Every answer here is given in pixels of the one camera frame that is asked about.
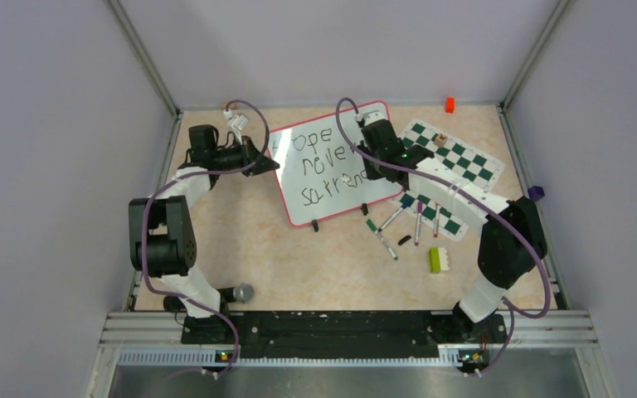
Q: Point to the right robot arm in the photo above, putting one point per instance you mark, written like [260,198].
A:
[511,242]

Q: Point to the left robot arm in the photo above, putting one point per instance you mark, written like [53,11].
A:
[162,241]

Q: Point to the green capped marker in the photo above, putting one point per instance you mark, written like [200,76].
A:
[379,235]

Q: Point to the purple capped marker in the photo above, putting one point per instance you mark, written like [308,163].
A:
[419,208]

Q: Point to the green white chessboard mat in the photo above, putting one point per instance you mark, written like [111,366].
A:
[465,160]

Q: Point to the black microphone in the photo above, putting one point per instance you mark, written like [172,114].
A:
[242,293]

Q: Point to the purple block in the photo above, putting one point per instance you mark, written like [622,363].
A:
[536,193]

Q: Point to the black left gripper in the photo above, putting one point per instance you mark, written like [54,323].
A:
[250,155]

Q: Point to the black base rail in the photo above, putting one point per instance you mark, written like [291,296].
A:
[342,334]

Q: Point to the pink framed whiteboard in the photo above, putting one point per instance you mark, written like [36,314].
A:
[319,175]

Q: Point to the blue capped marker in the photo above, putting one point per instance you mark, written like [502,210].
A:
[405,204]

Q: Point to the red capped marker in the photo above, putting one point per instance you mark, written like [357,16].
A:
[436,221]

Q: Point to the orange block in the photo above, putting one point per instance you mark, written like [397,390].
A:
[450,105]

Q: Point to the black marker cap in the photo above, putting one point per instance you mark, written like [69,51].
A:
[404,239]

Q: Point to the wooden block on chessboard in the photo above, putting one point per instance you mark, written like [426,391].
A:
[440,140]

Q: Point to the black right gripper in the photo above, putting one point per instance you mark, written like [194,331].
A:
[371,173]

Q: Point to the green white lego block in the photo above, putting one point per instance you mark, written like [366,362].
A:
[439,261]

